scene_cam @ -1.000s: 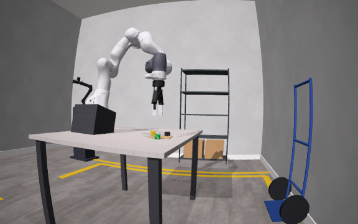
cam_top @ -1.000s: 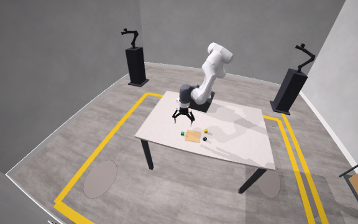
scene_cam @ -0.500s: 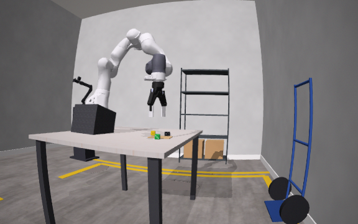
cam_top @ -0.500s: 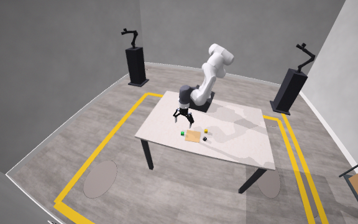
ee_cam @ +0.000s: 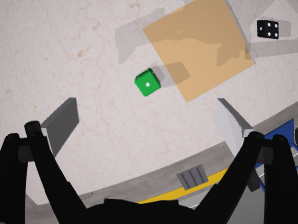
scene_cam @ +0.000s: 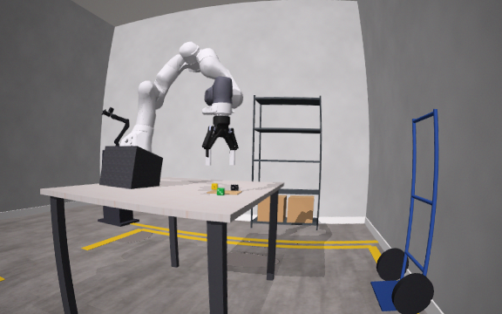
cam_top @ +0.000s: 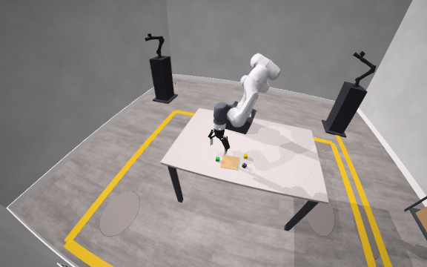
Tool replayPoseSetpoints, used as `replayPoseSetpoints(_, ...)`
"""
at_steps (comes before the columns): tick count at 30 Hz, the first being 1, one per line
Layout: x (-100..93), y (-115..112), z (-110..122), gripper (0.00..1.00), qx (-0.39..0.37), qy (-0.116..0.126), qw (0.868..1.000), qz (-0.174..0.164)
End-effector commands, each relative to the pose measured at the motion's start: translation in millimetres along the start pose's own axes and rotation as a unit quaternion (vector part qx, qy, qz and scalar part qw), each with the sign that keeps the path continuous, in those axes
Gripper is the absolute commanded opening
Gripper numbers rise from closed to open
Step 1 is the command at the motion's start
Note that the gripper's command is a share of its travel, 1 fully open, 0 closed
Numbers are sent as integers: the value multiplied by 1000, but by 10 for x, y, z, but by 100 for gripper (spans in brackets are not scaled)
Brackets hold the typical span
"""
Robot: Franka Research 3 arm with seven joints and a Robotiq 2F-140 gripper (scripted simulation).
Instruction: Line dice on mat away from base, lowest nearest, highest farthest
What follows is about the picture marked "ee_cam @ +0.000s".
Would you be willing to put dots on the green die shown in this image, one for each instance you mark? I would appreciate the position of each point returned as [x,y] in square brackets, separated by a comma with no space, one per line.
[147,82]

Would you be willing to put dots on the black die with white pips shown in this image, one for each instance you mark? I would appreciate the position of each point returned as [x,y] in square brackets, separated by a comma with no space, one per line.
[267,29]

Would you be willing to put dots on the tan mat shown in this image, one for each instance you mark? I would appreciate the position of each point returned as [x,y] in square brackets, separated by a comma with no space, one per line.
[200,45]

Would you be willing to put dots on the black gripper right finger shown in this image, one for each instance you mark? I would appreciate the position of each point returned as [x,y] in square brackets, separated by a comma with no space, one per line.
[281,180]

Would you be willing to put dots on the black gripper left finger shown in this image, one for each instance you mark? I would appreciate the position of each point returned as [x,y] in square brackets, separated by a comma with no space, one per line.
[53,132]

